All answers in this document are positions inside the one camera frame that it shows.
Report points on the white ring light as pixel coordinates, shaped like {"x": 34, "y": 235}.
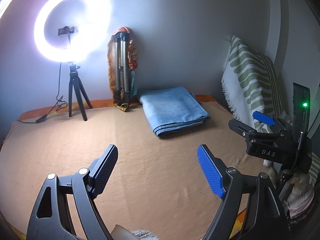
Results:
{"x": 91, "y": 19}

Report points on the beige bed blanket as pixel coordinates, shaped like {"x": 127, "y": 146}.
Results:
{"x": 157, "y": 183}

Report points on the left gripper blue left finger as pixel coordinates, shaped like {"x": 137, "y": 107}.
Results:
{"x": 100, "y": 171}

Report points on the phone on ring light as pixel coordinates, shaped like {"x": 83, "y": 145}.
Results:
{"x": 66, "y": 30}

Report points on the green white striped pillow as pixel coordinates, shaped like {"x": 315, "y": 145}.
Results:
{"x": 249, "y": 83}

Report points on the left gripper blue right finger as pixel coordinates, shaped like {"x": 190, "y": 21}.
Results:
{"x": 213, "y": 169}

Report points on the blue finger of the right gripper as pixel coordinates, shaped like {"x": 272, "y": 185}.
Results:
{"x": 265, "y": 119}

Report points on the right hand in glove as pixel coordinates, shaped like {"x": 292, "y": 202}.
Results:
{"x": 301, "y": 196}

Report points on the small black tripod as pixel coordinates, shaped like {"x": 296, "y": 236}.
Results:
{"x": 75, "y": 85}

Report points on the folded silver tripod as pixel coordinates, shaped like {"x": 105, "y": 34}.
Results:
{"x": 122, "y": 90}

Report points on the light blue denim pants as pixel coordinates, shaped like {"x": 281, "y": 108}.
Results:
{"x": 171, "y": 110}

